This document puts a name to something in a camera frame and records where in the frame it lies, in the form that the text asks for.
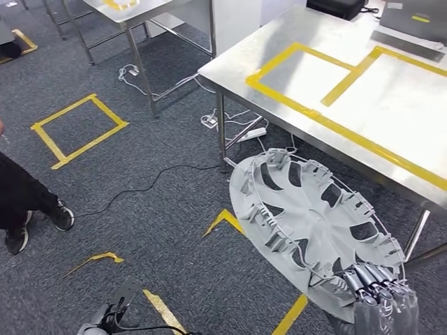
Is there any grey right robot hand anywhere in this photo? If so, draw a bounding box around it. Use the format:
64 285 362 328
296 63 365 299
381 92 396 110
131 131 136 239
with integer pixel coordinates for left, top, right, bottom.
326 262 420 335

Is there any silver plastic wheel hubcap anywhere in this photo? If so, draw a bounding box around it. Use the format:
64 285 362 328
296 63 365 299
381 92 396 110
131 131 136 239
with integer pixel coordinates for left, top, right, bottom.
228 147 406 324

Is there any steel workbench table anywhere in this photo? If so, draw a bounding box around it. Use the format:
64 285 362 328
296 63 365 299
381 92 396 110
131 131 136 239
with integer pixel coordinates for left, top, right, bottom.
197 4 447 274

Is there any yellow floor tape marking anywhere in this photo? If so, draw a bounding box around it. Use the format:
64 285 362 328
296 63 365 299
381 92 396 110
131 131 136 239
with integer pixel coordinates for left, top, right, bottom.
0 28 39 66
202 209 309 335

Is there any white power strip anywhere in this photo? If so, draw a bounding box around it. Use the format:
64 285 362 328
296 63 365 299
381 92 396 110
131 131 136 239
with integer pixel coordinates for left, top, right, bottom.
241 127 268 142

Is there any yellow floor tape strip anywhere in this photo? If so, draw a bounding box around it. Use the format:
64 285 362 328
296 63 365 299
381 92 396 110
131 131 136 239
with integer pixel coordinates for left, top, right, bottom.
142 288 188 335

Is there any white cabinet panel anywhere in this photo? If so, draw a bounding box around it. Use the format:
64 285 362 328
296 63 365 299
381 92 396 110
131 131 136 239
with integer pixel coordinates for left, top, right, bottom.
144 0 263 59

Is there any torn curled yellow floor tape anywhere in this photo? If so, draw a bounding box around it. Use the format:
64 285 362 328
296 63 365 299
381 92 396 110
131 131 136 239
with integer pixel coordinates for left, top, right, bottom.
63 251 125 278

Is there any steel table with thin legs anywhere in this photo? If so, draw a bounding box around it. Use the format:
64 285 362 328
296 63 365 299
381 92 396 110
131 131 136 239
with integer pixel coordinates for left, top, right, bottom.
43 0 217 119

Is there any person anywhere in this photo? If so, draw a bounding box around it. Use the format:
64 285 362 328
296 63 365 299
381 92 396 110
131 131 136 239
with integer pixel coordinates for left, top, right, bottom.
0 119 75 256

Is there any black floor cable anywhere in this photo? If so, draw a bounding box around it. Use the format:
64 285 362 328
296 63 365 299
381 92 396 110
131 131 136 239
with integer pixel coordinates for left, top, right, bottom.
75 163 223 218

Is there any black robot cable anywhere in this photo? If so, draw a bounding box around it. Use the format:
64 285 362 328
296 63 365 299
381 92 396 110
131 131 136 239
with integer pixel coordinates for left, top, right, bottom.
115 300 200 335

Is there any white tangled cable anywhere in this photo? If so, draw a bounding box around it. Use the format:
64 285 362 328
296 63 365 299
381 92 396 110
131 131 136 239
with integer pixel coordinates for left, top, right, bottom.
118 64 297 156

